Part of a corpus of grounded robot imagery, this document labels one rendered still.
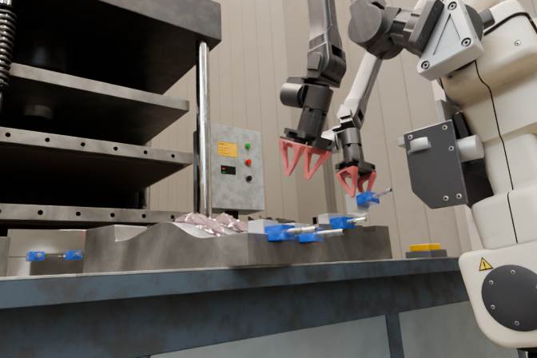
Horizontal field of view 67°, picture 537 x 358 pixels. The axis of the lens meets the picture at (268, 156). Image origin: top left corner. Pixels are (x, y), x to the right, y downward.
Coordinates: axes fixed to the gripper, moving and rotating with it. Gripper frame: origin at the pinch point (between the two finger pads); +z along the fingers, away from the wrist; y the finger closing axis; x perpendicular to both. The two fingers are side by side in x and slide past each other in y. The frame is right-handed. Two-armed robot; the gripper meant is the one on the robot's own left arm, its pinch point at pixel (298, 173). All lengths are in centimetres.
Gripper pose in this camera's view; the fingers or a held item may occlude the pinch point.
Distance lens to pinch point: 91.6
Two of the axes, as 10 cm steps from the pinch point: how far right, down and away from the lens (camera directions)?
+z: -2.6, 9.6, 0.5
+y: -7.0, -1.5, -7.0
